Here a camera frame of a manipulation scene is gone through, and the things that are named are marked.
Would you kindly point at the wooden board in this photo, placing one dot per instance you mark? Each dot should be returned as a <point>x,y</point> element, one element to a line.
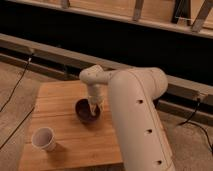
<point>77,144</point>

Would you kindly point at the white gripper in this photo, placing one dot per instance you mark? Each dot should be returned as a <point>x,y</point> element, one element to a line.
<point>95,97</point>

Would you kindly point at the dark brown ceramic bowl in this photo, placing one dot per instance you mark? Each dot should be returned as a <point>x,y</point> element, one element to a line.
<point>83,112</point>

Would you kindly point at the white paper cup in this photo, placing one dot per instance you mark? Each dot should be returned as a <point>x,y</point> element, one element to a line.
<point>44,139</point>

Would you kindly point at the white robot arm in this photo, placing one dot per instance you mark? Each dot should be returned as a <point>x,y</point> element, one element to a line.
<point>131,95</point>

